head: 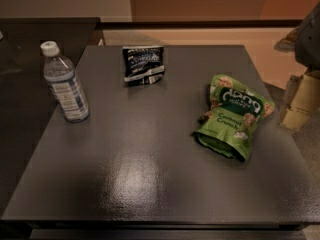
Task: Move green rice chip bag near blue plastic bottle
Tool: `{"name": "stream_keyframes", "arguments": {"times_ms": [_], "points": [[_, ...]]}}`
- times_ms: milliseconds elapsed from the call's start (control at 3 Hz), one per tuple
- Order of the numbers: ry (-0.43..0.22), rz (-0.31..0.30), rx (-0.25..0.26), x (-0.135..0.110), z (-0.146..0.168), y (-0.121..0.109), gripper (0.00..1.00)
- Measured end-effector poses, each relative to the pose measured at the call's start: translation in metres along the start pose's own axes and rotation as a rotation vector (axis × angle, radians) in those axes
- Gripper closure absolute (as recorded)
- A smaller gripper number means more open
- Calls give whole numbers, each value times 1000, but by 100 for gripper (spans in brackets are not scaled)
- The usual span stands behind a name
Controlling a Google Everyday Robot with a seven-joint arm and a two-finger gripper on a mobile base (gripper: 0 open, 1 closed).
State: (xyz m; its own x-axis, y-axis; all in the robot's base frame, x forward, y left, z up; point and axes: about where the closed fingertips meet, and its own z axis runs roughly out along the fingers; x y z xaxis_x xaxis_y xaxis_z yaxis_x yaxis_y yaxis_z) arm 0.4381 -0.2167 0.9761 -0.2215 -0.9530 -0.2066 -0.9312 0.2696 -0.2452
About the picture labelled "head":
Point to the green rice chip bag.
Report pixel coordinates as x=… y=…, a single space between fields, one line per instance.
x=235 y=111

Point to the clear plastic water bottle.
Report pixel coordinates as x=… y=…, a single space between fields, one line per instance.
x=63 y=81

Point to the dark blue snack bag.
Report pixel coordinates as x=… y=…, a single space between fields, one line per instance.
x=144 y=64

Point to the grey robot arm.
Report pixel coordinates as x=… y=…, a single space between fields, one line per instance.
x=302 y=94

